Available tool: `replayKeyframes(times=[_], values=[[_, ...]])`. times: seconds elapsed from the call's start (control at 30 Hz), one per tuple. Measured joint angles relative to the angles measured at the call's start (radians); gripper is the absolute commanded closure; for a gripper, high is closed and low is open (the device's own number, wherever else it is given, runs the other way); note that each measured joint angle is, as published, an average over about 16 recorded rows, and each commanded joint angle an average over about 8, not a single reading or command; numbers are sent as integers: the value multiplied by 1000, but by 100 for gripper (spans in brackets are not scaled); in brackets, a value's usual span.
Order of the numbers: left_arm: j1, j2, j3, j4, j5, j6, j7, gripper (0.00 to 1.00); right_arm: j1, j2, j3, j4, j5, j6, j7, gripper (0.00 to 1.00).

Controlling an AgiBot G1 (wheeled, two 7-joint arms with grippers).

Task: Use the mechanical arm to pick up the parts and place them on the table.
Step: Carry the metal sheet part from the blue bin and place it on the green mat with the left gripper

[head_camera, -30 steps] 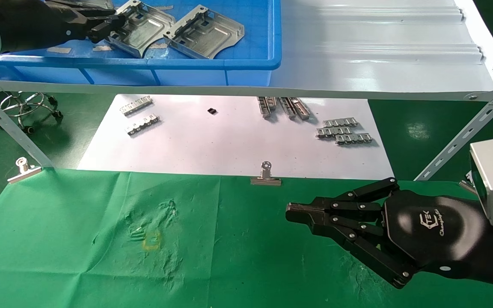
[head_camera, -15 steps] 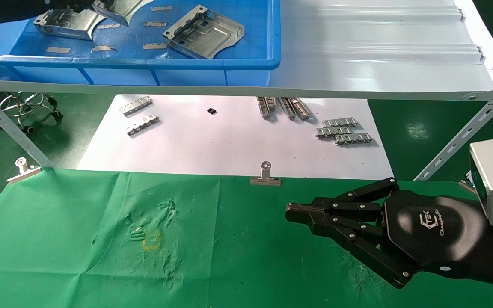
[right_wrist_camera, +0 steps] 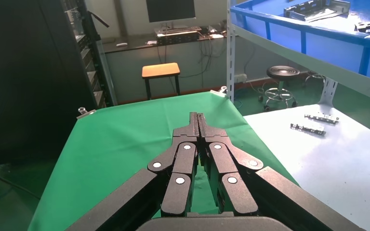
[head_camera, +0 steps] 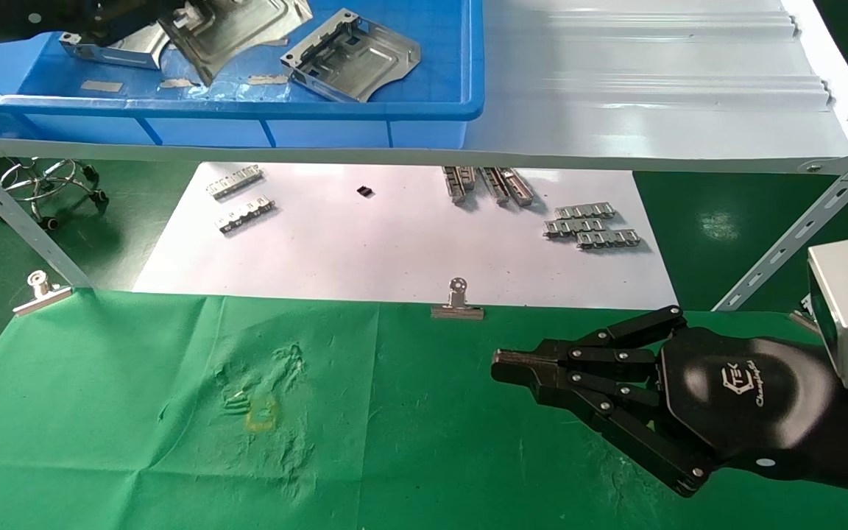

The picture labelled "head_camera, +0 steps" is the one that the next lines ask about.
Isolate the blue plastic bin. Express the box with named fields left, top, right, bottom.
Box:
left=0, top=0, right=485, bottom=149

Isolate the white corrugated shelf panel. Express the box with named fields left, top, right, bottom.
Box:
left=0, top=0, right=848, bottom=176

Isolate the white paper sheet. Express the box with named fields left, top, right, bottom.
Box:
left=132, top=162, right=681, bottom=311

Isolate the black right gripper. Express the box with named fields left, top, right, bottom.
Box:
left=492, top=305, right=837, bottom=498

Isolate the green table cloth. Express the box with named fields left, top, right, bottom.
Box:
left=0, top=287, right=848, bottom=530

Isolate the notched metal strip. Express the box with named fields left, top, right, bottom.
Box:
left=218, top=196, right=277, bottom=235
left=543, top=218, right=606, bottom=240
left=555, top=204, right=616, bottom=221
left=206, top=165, right=264, bottom=201
left=576, top=229, right=642, bottom=251

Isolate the chrome stool base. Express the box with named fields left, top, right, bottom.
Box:
left=0, top=158, right=109, bottom=231

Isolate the silver binder clip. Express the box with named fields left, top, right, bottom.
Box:
left=13, top=270, right=74, bottom=317
left=431, top=277, right=485, bottom=321

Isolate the perforated angle iron brace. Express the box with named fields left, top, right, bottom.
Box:
left=714, top=129, right=848, bottom=312
left=0, top=143, right=94, bottom=290

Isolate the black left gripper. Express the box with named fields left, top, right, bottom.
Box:
left=74, top=0, right=204, bottom=43

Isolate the stamped sheet metal bracket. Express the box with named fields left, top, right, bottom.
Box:
left=280, top=7, right=423, bottom=103
left=158, top=0, right=314, bottom=88
left=60, top=21, right=172, bottom=70

